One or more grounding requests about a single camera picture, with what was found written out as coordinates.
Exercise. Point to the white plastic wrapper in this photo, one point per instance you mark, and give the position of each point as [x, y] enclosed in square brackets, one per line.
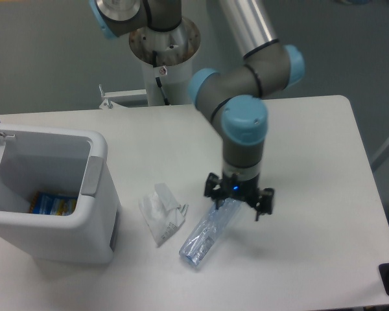
[162, 213]

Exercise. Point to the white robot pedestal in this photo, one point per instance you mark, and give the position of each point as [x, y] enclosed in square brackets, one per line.
[166, 60]

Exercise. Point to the blue yellow snack packet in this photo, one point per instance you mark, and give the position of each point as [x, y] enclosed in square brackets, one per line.
[52, 204]

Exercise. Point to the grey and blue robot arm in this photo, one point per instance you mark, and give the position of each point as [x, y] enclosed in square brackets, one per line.
[231, 102]

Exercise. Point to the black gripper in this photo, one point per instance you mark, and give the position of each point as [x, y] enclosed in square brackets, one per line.
[245, 191]

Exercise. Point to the clear crushed plastic bottle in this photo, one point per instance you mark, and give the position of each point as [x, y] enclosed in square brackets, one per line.
[207, 231]

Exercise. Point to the white trash can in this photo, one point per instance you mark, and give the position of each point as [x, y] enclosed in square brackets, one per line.
[57, 161]

